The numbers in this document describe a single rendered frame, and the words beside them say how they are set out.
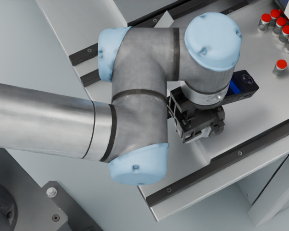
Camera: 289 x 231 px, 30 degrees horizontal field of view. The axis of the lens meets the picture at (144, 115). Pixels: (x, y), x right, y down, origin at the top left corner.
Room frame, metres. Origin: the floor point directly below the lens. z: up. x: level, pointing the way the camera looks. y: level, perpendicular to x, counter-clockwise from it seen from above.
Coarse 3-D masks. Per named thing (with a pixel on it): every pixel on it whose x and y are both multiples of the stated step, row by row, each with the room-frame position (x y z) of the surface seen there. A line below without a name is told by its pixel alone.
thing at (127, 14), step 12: (108, 0) 0.71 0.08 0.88; (120, 0) 0.71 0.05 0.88; (132, 0) 0.71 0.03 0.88; (144, 0) 0.71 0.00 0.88; (156, 0) 0.71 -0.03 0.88; (168, 0) 0.71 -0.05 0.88; (180, 0) 0.69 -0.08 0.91; (120, 12) 0.66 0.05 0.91; (132, 12) 0.68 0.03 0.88; (144, 12) 0.68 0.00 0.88; (156, 12) 0.66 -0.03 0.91; (132, 24) 0.64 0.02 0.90
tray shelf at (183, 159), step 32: (64, 0) 0.72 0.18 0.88; (96, 0) 0.72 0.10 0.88; (224, 0) 0.71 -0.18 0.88; (256, 0) 0.71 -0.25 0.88; (64, 32) 0.63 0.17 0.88; (96, 32) 0.63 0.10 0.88; (96, 64) 0.55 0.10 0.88; (96, 96) 0.48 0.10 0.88; (192, 160) 0.34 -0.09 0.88; (256, 160) 0.34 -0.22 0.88; (192, 192) 0.28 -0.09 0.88
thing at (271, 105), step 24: (264, 0) 0.69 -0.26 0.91; (240, 24) 0.65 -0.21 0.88; (240, 48) 0.59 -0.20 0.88; (264, 48) 0.59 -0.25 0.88; (264, 72) 0.53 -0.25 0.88; (288, 72) 0.53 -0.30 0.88; (264, 96) 0.48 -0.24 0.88; (288, 96) 0.48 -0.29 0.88; (240, 120) 0.42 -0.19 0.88; (264, 120) 0.42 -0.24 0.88; (288, 120) 0.41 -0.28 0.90; (216, 144) 0.37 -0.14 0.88; (240, 144) 0.36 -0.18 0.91
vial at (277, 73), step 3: (276, 66) 0.52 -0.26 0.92; (273, 69) 0.53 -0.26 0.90; (276, 69) 0.52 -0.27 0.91; (279, 69) 0.52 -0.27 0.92; (282, 69) 0.52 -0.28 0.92; (273, 72) 0.52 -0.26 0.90; (276, 72) 0.52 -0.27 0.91; (279, 72) 0.52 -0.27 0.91; (282, 72) 0.52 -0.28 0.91; (273, 75) 0.52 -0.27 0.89; (276, 75) 0.52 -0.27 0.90; (279, 75) 0.52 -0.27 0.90; (282, 75) 0.52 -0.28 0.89; (276, 78) 0.52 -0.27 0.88
